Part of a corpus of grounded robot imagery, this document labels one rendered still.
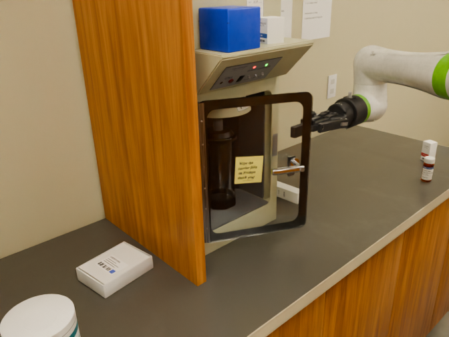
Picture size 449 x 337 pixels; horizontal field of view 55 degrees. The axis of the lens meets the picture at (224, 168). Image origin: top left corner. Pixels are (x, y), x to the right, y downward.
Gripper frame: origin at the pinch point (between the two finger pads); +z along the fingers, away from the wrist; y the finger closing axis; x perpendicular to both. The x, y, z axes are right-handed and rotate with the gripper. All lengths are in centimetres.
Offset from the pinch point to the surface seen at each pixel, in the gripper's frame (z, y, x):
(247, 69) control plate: 16.6, -3.6, -18.1
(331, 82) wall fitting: -91, -54, 10
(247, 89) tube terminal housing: 9.0, -11.3, -10.8
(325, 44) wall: -86, -55, -9
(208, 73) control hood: 28.2, -4.1, -18.6
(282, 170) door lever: 11.3, 3.8, 7.5
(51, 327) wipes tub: 73, 4, 19
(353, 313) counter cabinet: -11, 16, 60
